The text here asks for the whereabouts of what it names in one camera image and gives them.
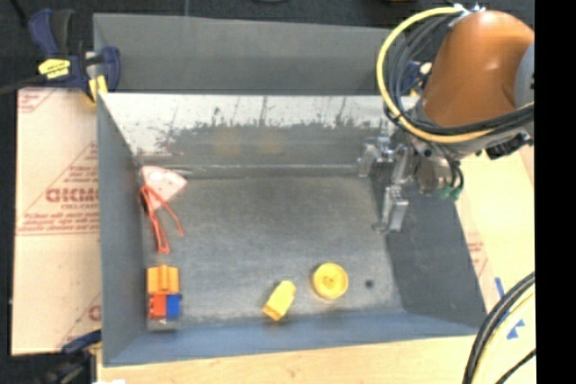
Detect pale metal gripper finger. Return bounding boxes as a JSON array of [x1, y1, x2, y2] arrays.
[[357, 138, 392, 178], [372, 186, 410, 236]]

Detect yellow round disc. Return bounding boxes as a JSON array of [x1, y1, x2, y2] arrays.
[[310, 262, 350, 300]]

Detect grey metal bin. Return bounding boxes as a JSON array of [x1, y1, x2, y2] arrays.
[[92, 13, 490, 368]]

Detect yellow toy block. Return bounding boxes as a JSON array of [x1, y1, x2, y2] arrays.
[[261, 280, 298, 322]]

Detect orange red blue toy bricks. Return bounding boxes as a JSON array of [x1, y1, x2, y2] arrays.
[[145, 263, 184, 323]]

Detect brown cardboard board red print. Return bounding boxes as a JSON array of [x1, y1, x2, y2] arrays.
[[9, 86, 103, 357]]

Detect black cylinder on white bracket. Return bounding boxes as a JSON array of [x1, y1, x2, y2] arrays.
[[484, 134, 528, 161]]

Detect pink triangular pouch orange cord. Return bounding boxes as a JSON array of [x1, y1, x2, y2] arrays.
[[137, 165, 190, 255]]

